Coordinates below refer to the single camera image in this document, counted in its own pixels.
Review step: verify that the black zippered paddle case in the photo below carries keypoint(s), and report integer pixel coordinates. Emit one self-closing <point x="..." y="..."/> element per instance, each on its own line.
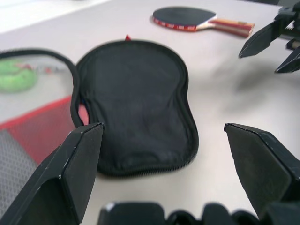
<point x="138" y="100"/>

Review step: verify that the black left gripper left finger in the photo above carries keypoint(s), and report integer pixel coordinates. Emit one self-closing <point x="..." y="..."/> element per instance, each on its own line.
<point x="65" y="168"/>

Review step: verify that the red zipper pull tab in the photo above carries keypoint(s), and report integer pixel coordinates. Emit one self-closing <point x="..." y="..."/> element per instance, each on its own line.
<point x="128" y="37"/>

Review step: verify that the black rubber table tennis paddle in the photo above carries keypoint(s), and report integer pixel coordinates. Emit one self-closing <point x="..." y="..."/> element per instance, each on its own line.
<point x="182" y="16"/>

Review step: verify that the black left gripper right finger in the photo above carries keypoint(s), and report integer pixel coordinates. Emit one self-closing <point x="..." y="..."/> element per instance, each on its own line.
<point x="260" y="164"/>

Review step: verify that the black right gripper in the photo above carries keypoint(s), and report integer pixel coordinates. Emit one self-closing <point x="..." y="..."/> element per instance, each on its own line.
<point x="290" y="21"/>

